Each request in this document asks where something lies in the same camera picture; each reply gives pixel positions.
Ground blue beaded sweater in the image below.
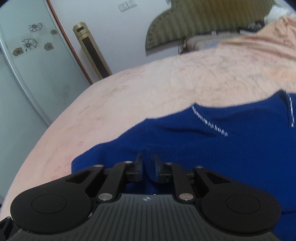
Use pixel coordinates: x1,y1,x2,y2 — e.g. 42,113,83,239
71,90,295,240

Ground pink bed sheet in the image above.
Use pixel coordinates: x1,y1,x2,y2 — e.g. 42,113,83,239
1,44,295,218

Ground glass wardrobe door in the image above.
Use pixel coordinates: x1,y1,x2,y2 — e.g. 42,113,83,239
0,0,93,130

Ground patterned pillow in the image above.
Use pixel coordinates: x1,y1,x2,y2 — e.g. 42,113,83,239
178,30,256,55

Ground orange blanket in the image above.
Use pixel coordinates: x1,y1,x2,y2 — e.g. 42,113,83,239
220,15,295,76

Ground gold tower fan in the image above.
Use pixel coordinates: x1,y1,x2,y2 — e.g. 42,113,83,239
73,22,112,80

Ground olive green headboard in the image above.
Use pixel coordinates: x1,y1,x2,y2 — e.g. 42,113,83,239
145,0,275,51

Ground white wall sockets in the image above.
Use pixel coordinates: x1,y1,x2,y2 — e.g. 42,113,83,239
118,0,137,12

